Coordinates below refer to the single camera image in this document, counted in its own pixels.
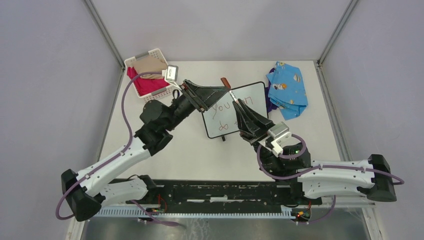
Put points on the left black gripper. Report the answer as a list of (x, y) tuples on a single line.
[(203, 97)]

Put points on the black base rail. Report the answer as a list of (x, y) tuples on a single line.
[(229, 198)]

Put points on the white plastic basket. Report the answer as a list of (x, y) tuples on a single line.
[(156, 53)]

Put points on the magenta cloth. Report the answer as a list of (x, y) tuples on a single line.
[(152, 80)]

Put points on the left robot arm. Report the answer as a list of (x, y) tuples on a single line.
[(88, 190)]

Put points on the purple cloth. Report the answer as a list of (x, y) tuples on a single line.
[(269, 105)]

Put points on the blue patterned cloth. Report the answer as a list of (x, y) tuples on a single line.
[(287, 90)]

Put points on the black framed whiteboard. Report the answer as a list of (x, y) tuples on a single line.
[(221, 120)]

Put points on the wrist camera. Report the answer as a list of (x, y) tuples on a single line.
[(171, 75), (276, 136)]

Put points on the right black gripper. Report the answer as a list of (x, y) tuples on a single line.
[(248, 126)]

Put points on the beige folded cloth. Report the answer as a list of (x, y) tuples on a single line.
[(151, 67)]

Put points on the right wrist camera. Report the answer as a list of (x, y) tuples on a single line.
[(276, 136)]

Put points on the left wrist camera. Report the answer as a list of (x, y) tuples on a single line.
[(171, 75)]

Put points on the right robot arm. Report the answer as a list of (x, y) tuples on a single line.
[(284, 157)]

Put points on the white red whiteboard marker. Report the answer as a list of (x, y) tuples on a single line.
[(233, 96)]

